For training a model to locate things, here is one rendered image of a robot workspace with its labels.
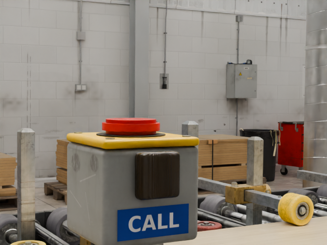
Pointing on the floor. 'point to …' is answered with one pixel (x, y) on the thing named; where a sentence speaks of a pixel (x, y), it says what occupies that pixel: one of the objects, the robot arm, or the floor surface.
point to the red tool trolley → (291, 145)
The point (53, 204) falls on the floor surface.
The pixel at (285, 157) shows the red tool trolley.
